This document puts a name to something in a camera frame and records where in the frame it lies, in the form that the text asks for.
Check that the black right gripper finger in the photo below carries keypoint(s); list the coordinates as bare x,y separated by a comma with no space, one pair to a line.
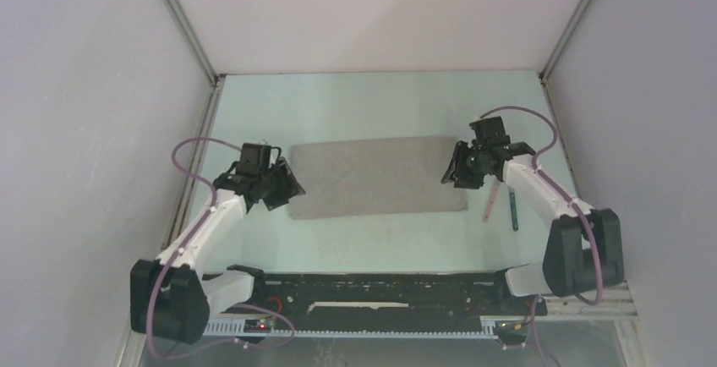
457,164
472,178

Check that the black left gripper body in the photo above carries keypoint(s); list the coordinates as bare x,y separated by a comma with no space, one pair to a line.
260,177

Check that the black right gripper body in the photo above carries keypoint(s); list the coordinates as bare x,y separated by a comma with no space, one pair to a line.
477,152

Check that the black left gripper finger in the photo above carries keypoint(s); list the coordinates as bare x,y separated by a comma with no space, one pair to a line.
273,187
287,184

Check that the grey cloth napkin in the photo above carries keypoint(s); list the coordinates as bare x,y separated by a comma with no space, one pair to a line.
374,177

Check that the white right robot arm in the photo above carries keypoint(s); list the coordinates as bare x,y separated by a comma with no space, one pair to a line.
583,253

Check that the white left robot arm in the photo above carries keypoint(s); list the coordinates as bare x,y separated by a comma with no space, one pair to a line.
171,297

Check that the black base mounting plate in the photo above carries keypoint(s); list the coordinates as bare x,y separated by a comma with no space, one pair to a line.
389,301

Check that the left small circuit board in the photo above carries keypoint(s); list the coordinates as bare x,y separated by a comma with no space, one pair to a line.
258,326

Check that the small circuit board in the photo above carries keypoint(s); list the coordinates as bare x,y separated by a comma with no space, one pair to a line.
503,327
258,326

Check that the right small circuit board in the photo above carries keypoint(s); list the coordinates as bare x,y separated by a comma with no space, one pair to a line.
503,327

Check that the fork with pink handle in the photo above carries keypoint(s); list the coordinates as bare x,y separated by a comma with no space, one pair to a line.
495,188

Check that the knife with teal handle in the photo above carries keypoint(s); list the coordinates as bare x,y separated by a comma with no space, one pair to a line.
513,209

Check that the white slotted cable duct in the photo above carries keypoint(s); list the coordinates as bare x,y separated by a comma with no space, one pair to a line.
233,327

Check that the right aluminium frame post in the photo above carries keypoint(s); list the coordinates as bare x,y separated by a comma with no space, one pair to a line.
564,39

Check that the aluminium frame post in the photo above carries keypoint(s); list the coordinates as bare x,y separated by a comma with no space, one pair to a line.
192,40
564,39

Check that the left aluminium frame post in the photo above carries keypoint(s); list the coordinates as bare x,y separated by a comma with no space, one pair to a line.
192,40

